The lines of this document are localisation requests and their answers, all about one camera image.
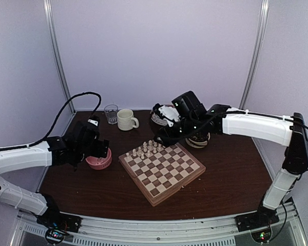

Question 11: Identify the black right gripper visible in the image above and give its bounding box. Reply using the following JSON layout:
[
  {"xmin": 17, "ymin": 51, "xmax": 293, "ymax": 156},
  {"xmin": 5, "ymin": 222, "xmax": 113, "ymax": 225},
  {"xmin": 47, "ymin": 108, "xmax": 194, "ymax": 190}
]
[{"xmin": 155, "ymin": 115, "xmax": 200, "ymax": 147}]

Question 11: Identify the white queen chess piece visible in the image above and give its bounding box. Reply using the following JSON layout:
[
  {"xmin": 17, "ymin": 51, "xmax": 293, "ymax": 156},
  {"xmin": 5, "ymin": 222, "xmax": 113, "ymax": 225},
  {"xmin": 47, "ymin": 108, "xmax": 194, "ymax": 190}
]
[{"xmin": 148, "ymin": 140, "xmax": 153, "ymax": 151}]

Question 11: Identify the white king chess piece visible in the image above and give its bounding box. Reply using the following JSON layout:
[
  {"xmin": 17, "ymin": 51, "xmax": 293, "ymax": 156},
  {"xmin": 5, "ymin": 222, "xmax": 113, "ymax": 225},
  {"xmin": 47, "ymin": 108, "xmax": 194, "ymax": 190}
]
[{"xmin": 143, "ymin": 142, "xmax": 147, "ymax": 152}]

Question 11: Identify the white knight chess piece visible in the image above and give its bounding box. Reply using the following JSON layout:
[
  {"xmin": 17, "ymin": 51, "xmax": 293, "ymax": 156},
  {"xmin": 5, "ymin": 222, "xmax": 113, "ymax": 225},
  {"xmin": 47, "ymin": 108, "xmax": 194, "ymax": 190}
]
[{"xmin": 132, "ymin": 149, "xmax": 137, "ymax": 157}]

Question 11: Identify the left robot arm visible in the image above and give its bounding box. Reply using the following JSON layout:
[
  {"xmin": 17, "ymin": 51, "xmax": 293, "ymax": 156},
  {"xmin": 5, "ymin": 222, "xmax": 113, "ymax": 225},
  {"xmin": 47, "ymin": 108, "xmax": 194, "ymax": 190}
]
[{"xmin": 0, "ymin": 119, "xmax": 109, "ymax": 228}]

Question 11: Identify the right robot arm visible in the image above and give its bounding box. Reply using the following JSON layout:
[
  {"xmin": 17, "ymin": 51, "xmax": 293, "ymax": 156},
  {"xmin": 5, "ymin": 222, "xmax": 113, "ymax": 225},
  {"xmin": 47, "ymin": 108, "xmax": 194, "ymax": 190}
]
[{"xmin": 152, "ymin": 91, "xmax": 308, "ymax": 227}]

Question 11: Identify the wooden chess board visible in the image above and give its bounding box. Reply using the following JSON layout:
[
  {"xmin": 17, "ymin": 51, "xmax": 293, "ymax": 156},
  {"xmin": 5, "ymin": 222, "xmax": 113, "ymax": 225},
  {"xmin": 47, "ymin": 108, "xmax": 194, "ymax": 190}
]
[{"xmin": 119, "ymin": 140, "xmax": 206, "ymax": 207}]

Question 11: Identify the pink cat-ear bowl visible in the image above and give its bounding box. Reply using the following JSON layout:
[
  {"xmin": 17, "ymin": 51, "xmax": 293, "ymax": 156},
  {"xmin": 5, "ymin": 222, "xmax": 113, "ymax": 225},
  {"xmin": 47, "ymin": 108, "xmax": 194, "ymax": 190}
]
[{"xmin": 86, "ymin": 148, "xmax": 112, "ymax": 170}]

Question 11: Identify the patterned ceramic plate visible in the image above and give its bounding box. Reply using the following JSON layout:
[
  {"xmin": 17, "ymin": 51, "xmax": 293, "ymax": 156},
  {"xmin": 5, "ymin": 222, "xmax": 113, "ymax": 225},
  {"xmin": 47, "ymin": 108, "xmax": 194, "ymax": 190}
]
[{"xmin": 150, "ymin": 109, "xmax": 167, "ymax": 126}]

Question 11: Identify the cream cat-ear bowl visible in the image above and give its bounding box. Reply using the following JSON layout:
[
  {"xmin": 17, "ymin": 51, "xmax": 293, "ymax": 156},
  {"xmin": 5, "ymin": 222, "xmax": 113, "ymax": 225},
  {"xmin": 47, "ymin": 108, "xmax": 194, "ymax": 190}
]
[{"xmin": 185, "ymin": 133, "xmax": 210, "ymax": 149}]

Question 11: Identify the cream ribbed mug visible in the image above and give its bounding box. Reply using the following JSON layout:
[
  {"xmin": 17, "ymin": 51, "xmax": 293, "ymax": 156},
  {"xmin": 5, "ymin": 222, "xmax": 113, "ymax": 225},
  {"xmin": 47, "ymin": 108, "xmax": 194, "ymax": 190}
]
[{"xmin": 117, "ymin": 109, "xmax": 139, "ymax": 131}]

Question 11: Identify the clear drinking glass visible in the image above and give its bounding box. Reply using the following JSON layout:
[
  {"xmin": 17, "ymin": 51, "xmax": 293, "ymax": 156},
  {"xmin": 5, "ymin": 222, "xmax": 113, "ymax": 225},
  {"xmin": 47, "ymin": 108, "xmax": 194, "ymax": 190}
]
[{"xmin": 104, "ymin": 104, "xmax": 119, "ymax": 125}]

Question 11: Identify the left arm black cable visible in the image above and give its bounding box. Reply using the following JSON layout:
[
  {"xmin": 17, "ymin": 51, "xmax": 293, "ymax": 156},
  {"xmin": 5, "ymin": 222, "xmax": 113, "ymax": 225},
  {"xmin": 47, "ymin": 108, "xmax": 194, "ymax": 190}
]
[{"xmin": 25, "ymin": 91, "xmax": 102, "ymax": 152}]

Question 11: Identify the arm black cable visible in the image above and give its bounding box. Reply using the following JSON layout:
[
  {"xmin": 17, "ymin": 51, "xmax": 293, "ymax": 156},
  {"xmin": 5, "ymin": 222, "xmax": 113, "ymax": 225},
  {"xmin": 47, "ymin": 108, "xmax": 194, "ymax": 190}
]
[
  {"xmin": 148, "ymin": 115, "xmax": 221, "ymax": 144},
  {"xmin": 25, "ymin": 91, "xmax": 102, "ymax": 152}
]

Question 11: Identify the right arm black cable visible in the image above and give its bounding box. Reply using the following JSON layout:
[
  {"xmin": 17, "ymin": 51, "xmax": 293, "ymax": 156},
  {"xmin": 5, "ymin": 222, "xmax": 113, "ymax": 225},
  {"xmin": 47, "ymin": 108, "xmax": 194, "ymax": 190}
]
[{"xmin": 148, "ymin": 115, "xmax": 221, "ymax": 144}]

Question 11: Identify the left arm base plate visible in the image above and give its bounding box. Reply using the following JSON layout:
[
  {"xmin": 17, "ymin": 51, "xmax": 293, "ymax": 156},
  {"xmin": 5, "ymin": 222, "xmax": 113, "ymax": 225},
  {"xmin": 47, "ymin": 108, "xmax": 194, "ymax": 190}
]
[{"xmin": 35, "ymin": 211, "xmax": 82, "ymax": 233}]

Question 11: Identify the right aluminium frame post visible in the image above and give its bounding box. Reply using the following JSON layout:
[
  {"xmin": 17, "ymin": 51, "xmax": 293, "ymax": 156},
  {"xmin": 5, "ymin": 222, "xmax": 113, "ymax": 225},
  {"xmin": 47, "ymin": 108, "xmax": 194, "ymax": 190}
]
[{"xmin": 239, "ymin": 0, "xmax": 270, "ymax": 109}]

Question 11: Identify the aluminium frame post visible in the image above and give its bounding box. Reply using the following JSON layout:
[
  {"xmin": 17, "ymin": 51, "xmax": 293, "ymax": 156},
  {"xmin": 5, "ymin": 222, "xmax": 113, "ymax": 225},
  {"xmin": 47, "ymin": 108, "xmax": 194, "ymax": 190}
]
[
  {"xmin": 43, "ymin": 0, "xmax": 71, "ymax": 100},
  {"xmin": 239, "ymin": 0, "xmax": 270, "ymax": 109}
]

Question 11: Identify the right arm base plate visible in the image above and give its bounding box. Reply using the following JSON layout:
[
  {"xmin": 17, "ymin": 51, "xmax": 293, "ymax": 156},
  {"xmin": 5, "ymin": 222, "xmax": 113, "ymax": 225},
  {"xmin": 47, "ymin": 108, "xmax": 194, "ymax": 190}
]
[{"xmin": 235, "ymin": 211, "xmax": 279, "ymax": 232}]

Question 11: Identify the left aluminium frame post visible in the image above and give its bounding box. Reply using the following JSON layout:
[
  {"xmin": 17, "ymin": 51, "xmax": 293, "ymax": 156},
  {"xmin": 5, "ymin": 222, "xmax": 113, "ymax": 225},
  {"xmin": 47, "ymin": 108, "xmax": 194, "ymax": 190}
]
[{"xmin": 43, "ymin": 0, "xmax": 71, "ymax": 100}]

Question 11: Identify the aluminium front rail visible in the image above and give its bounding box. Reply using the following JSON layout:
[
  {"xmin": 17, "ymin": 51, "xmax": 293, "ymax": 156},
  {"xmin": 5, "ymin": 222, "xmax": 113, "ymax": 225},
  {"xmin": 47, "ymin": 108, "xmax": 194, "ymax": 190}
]
[{"xmin": 8, "ymin": 201, "xmax": 308, "ymax": 245}]

